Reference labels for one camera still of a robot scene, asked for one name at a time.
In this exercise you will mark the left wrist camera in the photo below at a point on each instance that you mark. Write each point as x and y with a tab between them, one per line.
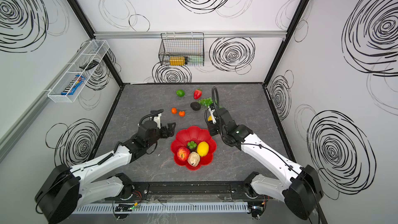
157	119

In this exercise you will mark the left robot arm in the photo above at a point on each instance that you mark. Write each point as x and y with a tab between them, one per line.
69	188

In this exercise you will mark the red flower-shaped fruit bowl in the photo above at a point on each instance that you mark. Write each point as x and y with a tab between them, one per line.
197	135

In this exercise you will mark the white wire shelf basket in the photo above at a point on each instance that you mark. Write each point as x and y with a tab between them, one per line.
96	78

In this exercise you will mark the green item in basket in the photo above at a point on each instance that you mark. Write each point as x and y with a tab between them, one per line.
195	61

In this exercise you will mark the yellow box in basket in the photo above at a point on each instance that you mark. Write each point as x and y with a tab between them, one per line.
177	61

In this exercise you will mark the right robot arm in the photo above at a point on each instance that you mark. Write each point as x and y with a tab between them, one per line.
297	186

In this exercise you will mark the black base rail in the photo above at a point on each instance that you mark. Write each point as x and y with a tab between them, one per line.
234	189

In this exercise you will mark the blue candy packet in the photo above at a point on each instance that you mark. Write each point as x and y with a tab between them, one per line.
76	82

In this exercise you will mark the red strawberry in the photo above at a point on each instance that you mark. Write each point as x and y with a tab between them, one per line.
197	94

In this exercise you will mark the beige garlic bulb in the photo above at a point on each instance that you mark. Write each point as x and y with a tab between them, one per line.
194	159

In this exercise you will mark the green lime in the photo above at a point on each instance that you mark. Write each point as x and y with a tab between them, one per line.
180	93

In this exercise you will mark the dark avocado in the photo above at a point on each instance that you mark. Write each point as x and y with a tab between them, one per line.
196	106

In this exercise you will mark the black remote control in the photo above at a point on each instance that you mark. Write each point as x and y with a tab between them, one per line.
90	65

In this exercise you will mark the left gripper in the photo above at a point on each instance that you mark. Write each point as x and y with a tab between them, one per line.
166	130

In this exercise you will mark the yellow lemon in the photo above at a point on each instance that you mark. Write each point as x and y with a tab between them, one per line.
203	149

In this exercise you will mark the black wire basket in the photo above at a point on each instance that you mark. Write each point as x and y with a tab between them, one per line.
180	44

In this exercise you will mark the grey slotted cable duct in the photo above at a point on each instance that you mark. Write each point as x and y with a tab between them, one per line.
160	208

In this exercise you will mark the red apple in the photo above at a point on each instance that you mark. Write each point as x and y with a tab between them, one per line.
183	154

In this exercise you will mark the green grape bunch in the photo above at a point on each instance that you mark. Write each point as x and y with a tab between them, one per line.
206	102

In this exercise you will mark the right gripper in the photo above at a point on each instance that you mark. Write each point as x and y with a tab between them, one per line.
213	126

